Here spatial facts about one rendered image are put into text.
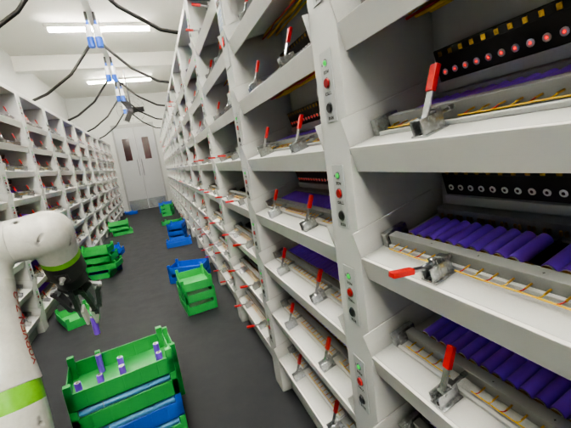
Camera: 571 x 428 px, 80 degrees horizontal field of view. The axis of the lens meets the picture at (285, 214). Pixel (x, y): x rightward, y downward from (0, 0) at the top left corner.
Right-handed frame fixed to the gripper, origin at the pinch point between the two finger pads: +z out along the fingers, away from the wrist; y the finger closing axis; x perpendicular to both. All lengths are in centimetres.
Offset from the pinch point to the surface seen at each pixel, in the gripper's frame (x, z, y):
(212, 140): 97, 0, 53
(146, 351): -2.1, 26.4, 11.6
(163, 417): -25.2, 28.0, 15.8
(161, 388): -19.5, 19.9, 16.8
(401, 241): -40, -56, 66
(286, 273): -5, -6, 61
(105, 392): -19.0, 13.7, 2.0
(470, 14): -22, -87, 80
